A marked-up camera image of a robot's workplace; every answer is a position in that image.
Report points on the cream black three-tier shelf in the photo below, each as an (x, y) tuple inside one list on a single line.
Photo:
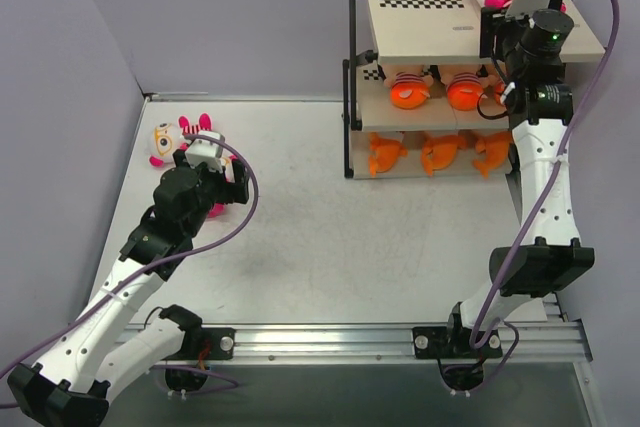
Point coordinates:
[(405, 32)]

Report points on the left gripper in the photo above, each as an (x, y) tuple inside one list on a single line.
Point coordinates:
[(230, 189)]

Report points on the aluminium front rail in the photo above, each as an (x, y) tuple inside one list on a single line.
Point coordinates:
[(544, 342)]

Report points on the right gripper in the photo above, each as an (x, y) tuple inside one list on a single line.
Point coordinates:
[(489, 32)]

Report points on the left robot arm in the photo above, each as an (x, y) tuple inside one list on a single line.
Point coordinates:
[(81, 370)]

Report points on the peach boy plush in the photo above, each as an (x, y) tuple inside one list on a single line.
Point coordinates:
[(463, 84), (497, 83), (409, 85)]

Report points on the orange shark plush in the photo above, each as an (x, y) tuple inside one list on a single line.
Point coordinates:
[(439, 152), (495, 148), (385, 150)]

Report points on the white pink striped plush back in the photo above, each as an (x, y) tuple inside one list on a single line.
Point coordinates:
[(168, 137)]

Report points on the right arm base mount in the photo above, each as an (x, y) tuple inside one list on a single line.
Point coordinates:
[(439, 342)]

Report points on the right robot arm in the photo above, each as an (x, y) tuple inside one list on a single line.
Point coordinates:
[(547, 254)]

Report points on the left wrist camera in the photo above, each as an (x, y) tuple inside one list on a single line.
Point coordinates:
[(204, 151)]

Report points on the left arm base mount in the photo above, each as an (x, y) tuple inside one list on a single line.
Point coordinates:
[(216, 344)]

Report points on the orange shark plush back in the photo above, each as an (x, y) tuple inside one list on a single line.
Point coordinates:
[(385, 150)]

